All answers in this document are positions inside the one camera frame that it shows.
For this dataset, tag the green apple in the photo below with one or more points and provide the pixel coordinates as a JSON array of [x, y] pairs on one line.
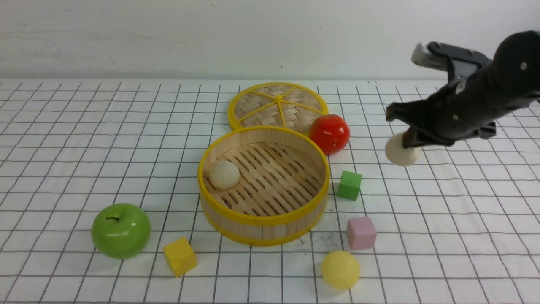
[[121, 231]]

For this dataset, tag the yellow cube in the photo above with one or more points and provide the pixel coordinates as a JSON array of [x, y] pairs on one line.
[[180, 256]]

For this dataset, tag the woven bamboo steamer lid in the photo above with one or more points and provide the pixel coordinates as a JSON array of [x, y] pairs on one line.
[[281, 104]]

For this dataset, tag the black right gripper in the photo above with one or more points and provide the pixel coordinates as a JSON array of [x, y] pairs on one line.
[[464, 110]]

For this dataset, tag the white bun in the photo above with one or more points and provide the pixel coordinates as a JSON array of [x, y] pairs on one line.
[[224, 175], [398, 155]]

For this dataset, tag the green cube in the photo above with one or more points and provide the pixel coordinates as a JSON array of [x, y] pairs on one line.
[[349, 185]]

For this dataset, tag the red tomato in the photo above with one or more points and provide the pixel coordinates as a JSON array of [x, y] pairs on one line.
[[330, 133]]

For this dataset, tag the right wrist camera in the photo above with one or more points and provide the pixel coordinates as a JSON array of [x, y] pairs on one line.
[[457, 62]]

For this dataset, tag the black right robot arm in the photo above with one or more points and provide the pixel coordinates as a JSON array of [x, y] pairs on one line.
[[517, 56]]

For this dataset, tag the pink cube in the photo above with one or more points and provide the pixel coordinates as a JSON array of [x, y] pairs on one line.
[[361, 233]]

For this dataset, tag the bamboo steamer tray yellow rim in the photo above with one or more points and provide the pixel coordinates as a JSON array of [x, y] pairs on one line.
[[282, 188]]

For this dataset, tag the yellow bun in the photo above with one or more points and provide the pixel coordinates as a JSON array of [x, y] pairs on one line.
[[340, 269]]

